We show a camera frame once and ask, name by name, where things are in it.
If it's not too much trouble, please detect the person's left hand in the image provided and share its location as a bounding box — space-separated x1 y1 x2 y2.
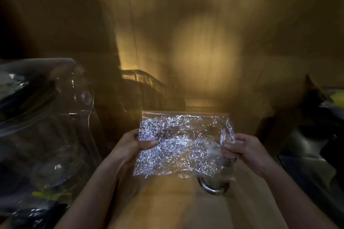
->
111 128 158 170

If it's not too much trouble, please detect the person's right hand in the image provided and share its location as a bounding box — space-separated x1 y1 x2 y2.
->
221 133 280 179

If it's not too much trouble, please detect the crinkled silver foil sheet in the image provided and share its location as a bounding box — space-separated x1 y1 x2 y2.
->
133 111 237 181

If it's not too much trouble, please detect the person's left forearm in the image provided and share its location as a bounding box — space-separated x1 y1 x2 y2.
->
54 154 127 229

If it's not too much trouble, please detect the person's right forearm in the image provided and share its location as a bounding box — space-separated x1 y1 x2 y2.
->
262 163 340 229

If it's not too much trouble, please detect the dark plastic crate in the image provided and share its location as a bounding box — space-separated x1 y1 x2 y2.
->
121 69 186 114

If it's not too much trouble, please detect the large clear plastic container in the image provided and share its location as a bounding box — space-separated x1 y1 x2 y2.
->
0 58 102 221

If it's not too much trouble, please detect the yellow object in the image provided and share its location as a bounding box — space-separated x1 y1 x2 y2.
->
330 91 344 107

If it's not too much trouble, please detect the round metal ring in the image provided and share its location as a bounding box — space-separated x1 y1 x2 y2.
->
197 176 230 196

